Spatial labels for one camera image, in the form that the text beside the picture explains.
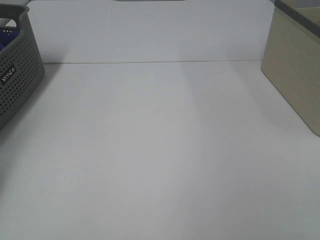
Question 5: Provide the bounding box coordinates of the blue microfibre towel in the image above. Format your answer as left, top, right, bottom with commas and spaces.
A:
0, 27, 20, 51

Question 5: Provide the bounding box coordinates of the beige storage box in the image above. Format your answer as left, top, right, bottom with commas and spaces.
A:
261, 0, 320, 135

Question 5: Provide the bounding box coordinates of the grey perforated plastic basket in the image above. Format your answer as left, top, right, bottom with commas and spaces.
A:
0, 3, 45, 129

